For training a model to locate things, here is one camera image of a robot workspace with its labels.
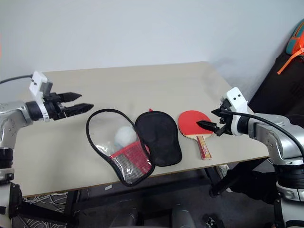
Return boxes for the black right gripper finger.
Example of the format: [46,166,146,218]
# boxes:
[210,107,225,117]
[196,120,219,133]

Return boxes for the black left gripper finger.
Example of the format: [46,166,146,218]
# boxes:
[59,92,82,104]
[64,103,95,117]

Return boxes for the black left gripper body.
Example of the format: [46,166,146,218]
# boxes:
[43,93,67,121]

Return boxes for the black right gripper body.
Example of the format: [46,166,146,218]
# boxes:
[214,100,233,137]

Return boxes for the red table tennis paddle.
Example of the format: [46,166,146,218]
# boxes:
[177,109,213,161]

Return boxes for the red black clear paddle case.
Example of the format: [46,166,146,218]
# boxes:
[85,108,183,188]

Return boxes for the white fluffy zipper pull wad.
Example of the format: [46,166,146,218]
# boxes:
[114,126,138,148]

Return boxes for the black cabinet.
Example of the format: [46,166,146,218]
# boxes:
[247,50,304,117]

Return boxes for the teal orange backpack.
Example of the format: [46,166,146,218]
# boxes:
[285,19,304,57]

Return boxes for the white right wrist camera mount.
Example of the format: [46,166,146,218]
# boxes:
[219,87,249,136]

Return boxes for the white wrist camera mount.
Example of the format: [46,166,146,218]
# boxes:
[219,87,249,136]
[28,70,53,122]

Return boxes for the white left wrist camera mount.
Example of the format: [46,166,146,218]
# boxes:
[28,70,53,122]

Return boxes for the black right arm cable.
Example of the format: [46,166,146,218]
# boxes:
[222,110,304,157]

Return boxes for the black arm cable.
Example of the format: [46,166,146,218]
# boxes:
[222,110,304,157]
[0,75,34,85]

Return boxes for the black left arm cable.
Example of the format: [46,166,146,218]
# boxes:
[0,75,34,85]

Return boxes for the black metal table frame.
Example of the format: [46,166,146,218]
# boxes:
[63,157,270,225]

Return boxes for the white floor cables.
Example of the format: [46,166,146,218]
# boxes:
[21,191,67,228]

